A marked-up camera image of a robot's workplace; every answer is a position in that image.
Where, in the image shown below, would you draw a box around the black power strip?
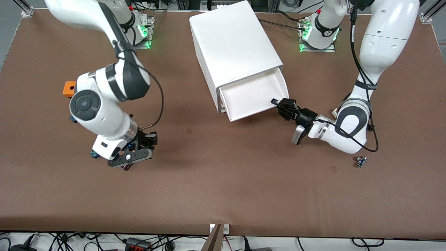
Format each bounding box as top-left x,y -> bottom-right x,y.
124,237 -> 151,251

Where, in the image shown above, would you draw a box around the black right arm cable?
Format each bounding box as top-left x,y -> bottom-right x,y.
113,40 -> 164,130

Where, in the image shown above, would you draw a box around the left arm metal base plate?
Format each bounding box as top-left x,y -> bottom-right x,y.
299,18 -> 336,53

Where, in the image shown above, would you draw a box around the black base power cable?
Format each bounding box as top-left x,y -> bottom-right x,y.
257,10 -> 308,31

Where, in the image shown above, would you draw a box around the orange button enclosure box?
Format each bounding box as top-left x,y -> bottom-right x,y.
62,81 -> 77,98

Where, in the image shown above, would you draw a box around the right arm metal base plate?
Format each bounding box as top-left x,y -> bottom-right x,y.
130,15 -> 155,50

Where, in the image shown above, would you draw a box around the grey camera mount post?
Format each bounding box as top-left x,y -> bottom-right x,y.
200,223 -> 224,251

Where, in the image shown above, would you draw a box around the black looped floor cable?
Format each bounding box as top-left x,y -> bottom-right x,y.
351,237 -> 386,248

